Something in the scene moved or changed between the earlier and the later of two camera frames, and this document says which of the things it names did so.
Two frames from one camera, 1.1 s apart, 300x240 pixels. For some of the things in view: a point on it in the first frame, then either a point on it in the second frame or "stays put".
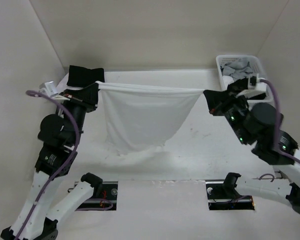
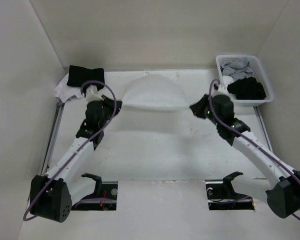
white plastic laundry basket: (256, 67) stays put
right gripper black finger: (214, 98) → (198, 108)
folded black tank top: (81, 77) stays put
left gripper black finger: (90, 96) → (109, 105)
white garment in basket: (227, 80) stays put
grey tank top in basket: (238, 69) stays put
